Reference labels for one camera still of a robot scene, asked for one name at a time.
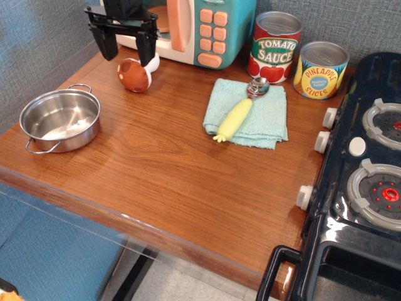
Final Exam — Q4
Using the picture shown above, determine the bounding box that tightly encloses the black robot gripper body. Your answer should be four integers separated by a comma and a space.
84, 1, 160, 37

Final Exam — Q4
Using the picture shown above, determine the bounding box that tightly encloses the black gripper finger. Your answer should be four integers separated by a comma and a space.
135, 31, 157, 66
91, 27, 118, 61

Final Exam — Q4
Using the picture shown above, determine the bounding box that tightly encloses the brown white plush mushroom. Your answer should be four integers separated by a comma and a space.
117, 53, 160, 93

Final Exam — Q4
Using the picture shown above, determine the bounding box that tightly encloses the stainless steel pot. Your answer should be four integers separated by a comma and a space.
19, 83, 101, 154

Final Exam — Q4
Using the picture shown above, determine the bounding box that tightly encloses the teal toy microwave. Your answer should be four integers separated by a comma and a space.
100, 0, 258, 70

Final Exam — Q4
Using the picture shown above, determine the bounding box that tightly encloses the tomato sauce can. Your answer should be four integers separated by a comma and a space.
247, 11, 303, 84

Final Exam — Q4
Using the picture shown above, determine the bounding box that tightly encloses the light blue folded cloth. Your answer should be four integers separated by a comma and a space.
203, 78, 288, 149

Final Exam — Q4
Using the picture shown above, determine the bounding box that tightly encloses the pineapple slices can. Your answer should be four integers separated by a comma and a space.
293, 41, 350, 100

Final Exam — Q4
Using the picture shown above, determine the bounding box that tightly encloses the white stove knob upper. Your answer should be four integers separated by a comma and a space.
322, 107, 338, 129

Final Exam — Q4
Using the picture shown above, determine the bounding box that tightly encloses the white stove knob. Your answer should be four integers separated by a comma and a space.
322, 107, 338, 129
314, 131, 330, 154
296, 185, 314, 211

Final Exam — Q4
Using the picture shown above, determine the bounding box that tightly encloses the white stove knob middle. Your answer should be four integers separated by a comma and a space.
314, 131, 330, 154

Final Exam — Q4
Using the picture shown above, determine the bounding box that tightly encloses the white stove knob lower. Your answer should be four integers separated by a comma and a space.
296, 185, 314, 211

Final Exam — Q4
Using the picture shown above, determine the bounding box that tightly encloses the orange object bottom corner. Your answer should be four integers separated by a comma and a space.
1, 279, 24, 301

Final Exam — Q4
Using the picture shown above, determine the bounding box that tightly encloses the black toy stove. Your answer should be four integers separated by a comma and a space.
257, 52, 400, 300

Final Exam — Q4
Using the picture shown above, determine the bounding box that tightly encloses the yellow handled metal spoon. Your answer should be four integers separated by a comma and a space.
213, 77, 270, 143

